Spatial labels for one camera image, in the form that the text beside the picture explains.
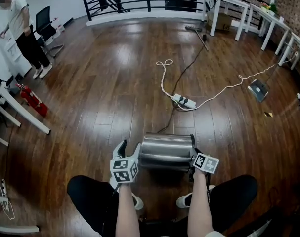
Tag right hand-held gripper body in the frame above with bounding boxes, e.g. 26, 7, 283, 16
189, 148, 220, 182

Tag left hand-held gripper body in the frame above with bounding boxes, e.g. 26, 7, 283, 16
110, 156, 140, 184

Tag stainless steel trash can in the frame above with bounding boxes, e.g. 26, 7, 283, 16
139, 131, 198, 172

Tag person's left forearm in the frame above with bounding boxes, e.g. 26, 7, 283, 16
114, 182, 141, 237

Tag person's right forearm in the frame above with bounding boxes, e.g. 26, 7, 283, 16
187, 170, 215, 235

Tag person's left white shoe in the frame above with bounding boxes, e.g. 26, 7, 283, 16
109, 176, 144, 211

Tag person's white shoe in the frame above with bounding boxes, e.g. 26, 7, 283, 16
176, 185, 216, 209
109, 176, 144, 211

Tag person's left leg black trousers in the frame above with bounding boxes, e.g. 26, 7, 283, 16
66, 175, 121, 237

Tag person's leg black trousers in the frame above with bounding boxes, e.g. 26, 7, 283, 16
208, 174, 259, 233
66, 175, 121, 237

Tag person's right leg black trousers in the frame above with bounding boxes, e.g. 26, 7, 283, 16
208, 174, 259, 233

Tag person's right white shoe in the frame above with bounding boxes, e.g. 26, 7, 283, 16
176, 185, 216, 209

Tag white power strip with plugs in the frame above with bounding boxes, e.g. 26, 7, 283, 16
172, 93, 197, 109

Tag grey dustpan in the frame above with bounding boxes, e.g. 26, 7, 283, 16
247, 62, 281, 103

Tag red fire extinguisher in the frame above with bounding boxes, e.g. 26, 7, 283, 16
15, 83, 49, 117

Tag white-legged dark-top desk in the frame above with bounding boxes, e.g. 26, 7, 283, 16
0, 79, 51, 147

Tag small white power strip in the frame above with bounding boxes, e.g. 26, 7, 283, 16
0, 179, 8, 198

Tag broom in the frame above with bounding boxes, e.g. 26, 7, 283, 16
184, 25, 210, 52

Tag white storage boxes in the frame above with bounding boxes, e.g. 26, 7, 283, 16
51, 17, 67, 40

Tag cardboard box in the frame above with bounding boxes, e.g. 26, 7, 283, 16
207, 12, 233, 32

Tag white floor cabinet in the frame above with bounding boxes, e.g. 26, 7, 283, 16
0, 29, 32, 78

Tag black mesh office chair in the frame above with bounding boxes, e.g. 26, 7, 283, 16
35, 5, 66, 59

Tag plain white table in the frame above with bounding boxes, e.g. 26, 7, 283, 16
277, 32, 300, 71

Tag white table with plant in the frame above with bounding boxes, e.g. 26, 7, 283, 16
245, 3, 292, 52

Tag white table with electronics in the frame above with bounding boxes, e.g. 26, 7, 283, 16
202, 0, 251, 41

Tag small potted plant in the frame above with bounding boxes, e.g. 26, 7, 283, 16
267, 2, 279, 16

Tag long white cable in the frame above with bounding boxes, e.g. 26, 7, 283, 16
156, 50, 300, 113

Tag long black cable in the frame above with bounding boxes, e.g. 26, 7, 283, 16
156, 0, 216, 133

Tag white metal frame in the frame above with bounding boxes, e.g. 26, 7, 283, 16
0, 193, 40, 234

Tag tangled white cable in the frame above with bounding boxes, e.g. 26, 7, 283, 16
0, 177, 16, 221

